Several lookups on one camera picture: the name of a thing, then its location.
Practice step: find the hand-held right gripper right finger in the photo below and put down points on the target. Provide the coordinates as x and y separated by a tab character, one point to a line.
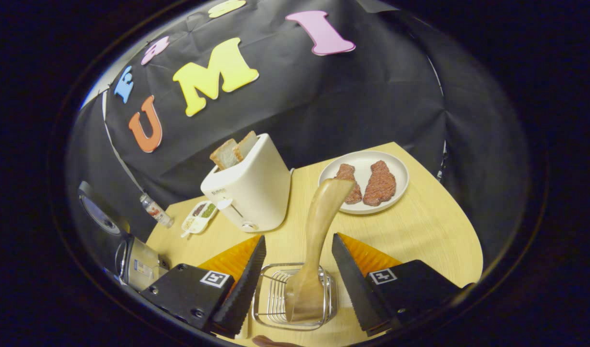
357	294

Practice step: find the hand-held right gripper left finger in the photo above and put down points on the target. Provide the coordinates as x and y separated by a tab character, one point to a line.
242	299

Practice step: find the wooden spoon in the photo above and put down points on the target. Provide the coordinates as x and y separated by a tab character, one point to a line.
319	231

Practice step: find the dark grey rice cooker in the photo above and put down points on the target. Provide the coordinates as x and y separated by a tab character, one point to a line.
143	265

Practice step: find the white divided condiment dish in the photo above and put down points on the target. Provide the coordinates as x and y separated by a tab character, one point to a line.
198	219

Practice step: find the brown meat patty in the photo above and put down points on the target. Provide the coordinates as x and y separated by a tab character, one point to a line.
379	185
347	172

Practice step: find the white toaster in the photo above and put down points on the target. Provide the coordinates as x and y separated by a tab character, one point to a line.
256	188

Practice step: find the small clear plastic bottle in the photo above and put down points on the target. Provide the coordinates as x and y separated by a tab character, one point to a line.
156	210

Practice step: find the white round plate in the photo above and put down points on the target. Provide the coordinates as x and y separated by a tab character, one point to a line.
396	168

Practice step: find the toasted bread slice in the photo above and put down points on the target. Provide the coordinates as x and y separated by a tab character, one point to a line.
225	155
246	143

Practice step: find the black backdrop cloth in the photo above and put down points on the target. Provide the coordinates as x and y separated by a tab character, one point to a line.
347	106

